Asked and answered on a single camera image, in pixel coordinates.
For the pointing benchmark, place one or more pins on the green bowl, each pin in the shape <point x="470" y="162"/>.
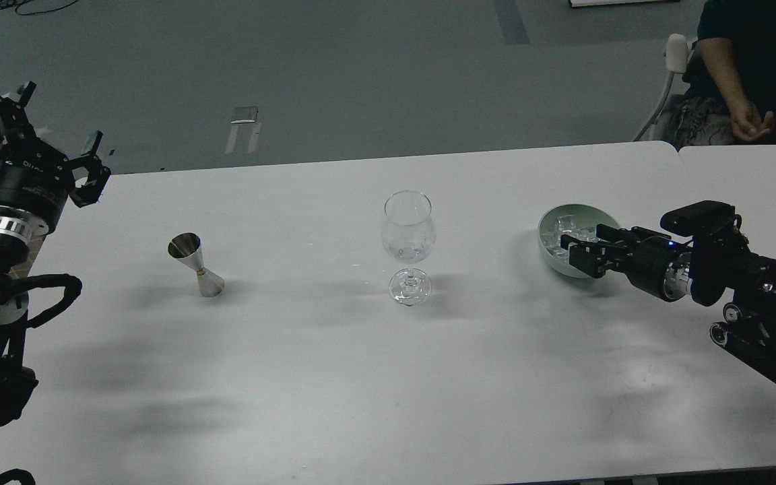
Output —
<point x="578" y="221"/>

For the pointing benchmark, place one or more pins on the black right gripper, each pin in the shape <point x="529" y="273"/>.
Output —
<point x="656" y="264"/>

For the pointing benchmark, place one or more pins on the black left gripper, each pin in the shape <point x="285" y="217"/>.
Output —
<point x="36" y="182"/>

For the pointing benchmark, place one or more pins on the clear ice cubes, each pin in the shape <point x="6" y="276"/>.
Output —
<point x="566" y="224"/>

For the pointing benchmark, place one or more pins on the person's right hand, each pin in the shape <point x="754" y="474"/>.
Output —
<point x="748" y="123"/>

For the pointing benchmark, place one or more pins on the metal floor plate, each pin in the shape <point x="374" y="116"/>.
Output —
<point x="244" y="115"/>

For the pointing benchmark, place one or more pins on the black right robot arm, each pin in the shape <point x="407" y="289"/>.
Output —
<point x="699" y="252"/>

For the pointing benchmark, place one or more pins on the grey chair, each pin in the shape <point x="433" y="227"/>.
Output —
<point x="678" y="56"/>

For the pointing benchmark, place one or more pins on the steel double jigger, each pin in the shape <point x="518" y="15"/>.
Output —
<point x="188" y="249"/>

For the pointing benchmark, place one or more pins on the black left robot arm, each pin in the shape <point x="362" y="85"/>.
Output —
<point x="26" y="303"/>

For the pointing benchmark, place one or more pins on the person in teal shirt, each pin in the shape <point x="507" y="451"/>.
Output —
<point x="737" y="46"/>

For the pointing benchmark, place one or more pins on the clear wine glass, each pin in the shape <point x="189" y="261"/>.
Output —
<point x="408" y="235"/>

